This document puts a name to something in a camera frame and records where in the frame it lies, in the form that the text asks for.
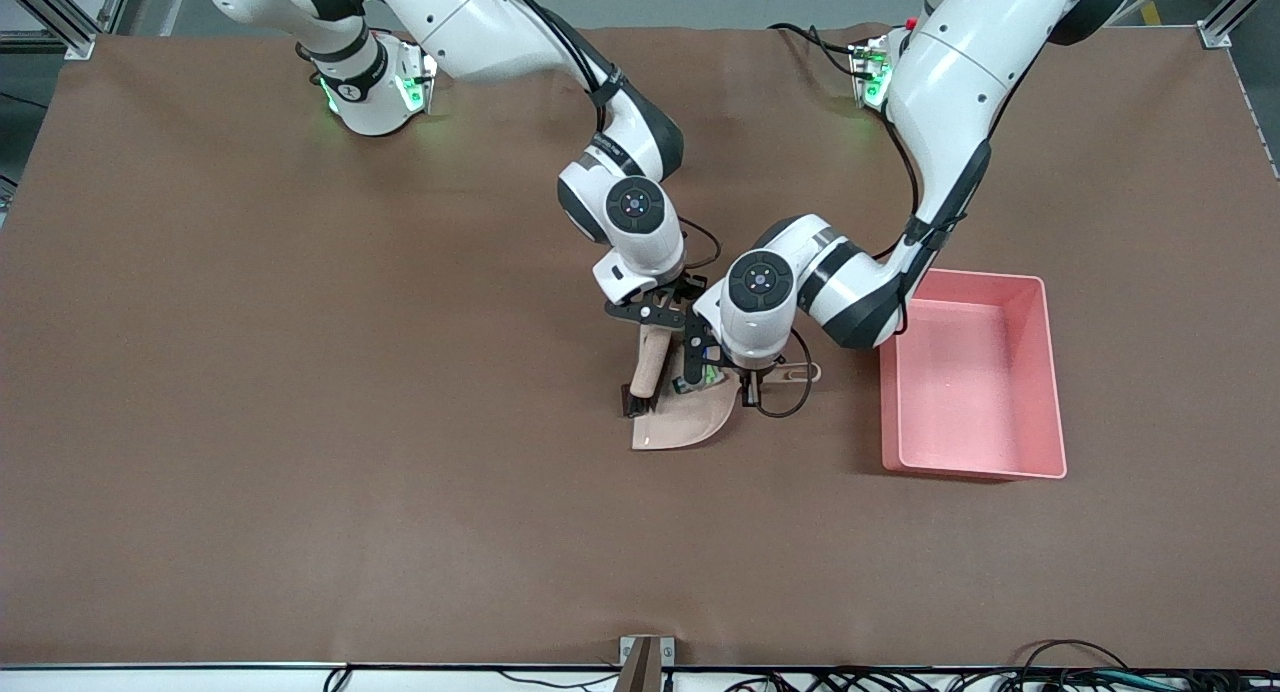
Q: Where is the beige plastic dustpan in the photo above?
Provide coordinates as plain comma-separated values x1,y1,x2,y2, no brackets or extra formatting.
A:
630,344,823,453

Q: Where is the tangled black cable bundle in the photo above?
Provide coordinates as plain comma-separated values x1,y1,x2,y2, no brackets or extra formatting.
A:
730,638,1280,692

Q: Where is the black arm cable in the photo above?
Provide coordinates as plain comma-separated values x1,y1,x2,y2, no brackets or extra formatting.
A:
752,112,976,420
485,0,723,278

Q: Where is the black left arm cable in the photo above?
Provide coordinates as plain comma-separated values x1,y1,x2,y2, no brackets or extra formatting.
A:
752,112,976,420

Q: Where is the aluminium frame profile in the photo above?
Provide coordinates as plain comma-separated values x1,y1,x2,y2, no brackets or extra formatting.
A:
1195,0,1280,51
0,0,136,61

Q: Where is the brown table cover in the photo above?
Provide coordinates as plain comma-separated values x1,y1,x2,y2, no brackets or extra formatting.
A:
0,22,1280,673

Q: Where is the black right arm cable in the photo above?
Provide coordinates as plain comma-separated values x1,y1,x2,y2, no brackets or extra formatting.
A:
485,0,723,278

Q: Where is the metal clamp bracket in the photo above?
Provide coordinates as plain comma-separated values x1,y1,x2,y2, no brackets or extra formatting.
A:
615,634,677,692

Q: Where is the black base cable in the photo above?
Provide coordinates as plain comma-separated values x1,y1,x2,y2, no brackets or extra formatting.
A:
768,22,867,79

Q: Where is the pink plastic bin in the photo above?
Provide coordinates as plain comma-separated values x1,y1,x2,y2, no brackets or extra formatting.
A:
878,268,1069,482

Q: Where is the beige brush with black bristles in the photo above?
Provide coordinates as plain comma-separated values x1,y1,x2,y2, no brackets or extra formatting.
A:
618,322,676,420

